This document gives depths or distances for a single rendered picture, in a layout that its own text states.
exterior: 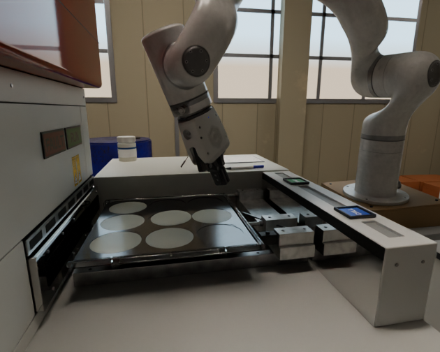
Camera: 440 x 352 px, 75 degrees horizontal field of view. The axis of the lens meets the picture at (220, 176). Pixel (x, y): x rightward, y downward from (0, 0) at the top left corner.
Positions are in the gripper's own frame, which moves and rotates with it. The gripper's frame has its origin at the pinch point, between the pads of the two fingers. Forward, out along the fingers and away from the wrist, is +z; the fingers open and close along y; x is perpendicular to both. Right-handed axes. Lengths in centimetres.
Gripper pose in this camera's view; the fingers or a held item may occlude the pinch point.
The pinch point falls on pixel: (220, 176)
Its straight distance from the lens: 65.0
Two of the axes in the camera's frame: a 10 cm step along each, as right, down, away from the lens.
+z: 3.5, 8.5, 3.9
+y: 4.6, -5.1, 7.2
